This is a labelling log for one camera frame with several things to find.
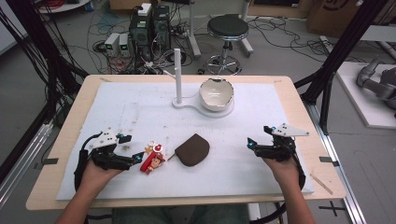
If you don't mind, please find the black tape strip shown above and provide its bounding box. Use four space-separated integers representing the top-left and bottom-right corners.
318 156 341 168
33 157 60 171

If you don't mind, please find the thin wooden stick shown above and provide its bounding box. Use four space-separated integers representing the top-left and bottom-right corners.
309 172 334 196

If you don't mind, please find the white desk leg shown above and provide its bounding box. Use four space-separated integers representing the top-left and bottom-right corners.
186 0 203 59
238 0 255 58

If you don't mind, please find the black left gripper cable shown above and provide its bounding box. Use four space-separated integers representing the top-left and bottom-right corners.
73 132 104 192

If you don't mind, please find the black round stool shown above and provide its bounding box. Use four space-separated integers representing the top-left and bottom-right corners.
204 13 250 76

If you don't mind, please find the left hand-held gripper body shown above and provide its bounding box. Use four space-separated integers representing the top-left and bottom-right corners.
82 127 134 172

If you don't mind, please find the brown pouch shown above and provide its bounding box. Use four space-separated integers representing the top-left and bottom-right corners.
167 133 211 168

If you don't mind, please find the person's left hand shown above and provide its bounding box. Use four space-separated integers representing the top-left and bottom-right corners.
79 157 124 191

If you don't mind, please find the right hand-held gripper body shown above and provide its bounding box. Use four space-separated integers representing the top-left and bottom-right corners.
254 122 311 163

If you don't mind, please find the black tape cross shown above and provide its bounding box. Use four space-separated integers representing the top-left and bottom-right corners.
318 200 347 218

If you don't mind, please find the red figure keychain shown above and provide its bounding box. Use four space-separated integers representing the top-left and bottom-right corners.
139 140 166 175

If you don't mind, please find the white stand with pole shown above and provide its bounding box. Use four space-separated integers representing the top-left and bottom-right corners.
163 48 235 119

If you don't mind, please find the aluminium rail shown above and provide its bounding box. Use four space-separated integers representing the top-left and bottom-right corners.
304 101 368 224
0 119 55 208

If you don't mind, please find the tangle of floor cables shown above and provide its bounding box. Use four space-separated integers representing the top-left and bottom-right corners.
55 0 368 76

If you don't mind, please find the person's right hand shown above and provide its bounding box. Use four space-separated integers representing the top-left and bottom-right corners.
261 155 304 189

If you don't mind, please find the cardboard box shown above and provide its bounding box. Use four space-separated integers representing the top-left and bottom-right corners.
305 0 396 39

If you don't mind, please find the white box on computer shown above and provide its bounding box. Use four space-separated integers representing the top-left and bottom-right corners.
136 2 153 18

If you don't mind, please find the white ceramic bowl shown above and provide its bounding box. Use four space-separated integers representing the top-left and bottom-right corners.
199 77 235 113

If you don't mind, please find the grey power supply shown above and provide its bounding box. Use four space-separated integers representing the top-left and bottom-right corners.
118 33 132 57
104 32 121 57

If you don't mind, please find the white platform board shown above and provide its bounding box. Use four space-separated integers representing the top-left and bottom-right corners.
334 61 396 131

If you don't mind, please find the black computer tower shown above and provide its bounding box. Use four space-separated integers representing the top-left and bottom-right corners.
128 13 154 61
151 4 172 51

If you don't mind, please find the white foam mat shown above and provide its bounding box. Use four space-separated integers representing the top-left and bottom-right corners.
55 81 315 202

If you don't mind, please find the black frame strut with cables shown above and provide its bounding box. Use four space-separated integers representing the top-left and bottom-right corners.
0 0 90 125

